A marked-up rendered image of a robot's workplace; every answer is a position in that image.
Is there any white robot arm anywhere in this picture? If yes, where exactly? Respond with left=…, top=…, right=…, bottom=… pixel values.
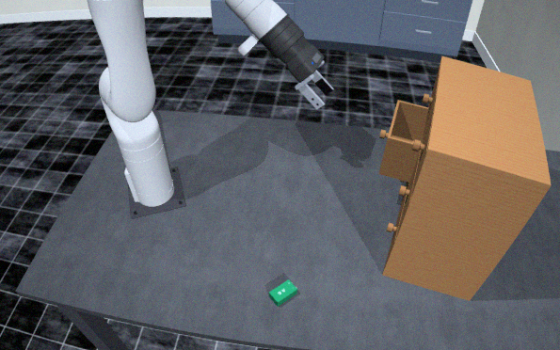
left=87, top=0, right=174, bottom=206

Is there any tan wooden chest of drawers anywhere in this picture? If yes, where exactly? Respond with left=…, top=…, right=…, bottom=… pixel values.
left=382, top=56, right=551, bottom=301

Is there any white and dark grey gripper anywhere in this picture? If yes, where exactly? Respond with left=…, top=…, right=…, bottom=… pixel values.
left=238, top=0, right=334, bottom=110

